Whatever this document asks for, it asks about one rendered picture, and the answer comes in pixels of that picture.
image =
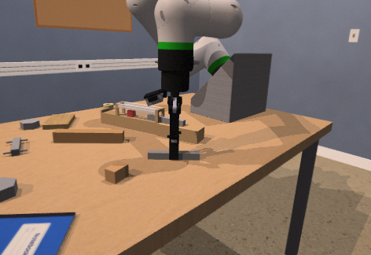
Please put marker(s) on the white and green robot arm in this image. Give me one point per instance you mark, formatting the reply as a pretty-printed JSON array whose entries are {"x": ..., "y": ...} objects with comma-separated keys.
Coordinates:
[{"x": 178, "y": 22}]

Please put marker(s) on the brown wooden bar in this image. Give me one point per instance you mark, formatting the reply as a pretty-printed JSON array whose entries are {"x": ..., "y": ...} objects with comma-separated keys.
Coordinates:
[{"x": 88, "y": 136}]

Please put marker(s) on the blue notebook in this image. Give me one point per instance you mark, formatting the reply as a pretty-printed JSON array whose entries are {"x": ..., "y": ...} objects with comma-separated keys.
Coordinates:
[{"x": 34, "y": 233}]

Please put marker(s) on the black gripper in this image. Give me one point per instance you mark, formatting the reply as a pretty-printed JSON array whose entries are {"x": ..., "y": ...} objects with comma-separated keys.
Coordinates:
[{"x": 174, "y": 83}]

